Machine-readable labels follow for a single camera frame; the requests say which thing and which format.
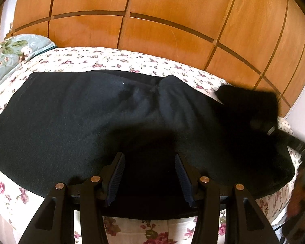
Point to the black pants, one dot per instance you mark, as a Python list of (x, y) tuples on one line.
[(91, 132)]

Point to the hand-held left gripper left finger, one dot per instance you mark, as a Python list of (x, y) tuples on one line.
[(115, 178)]

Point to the floral bed sheet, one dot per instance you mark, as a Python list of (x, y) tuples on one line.
[(132, 60)]

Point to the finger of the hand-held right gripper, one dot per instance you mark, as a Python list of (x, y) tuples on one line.
[(298, 144)]

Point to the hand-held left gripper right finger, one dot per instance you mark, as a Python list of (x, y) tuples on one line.
[(184, 181)]

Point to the light blue floral pillow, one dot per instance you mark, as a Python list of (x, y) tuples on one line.
[(12, 53)]

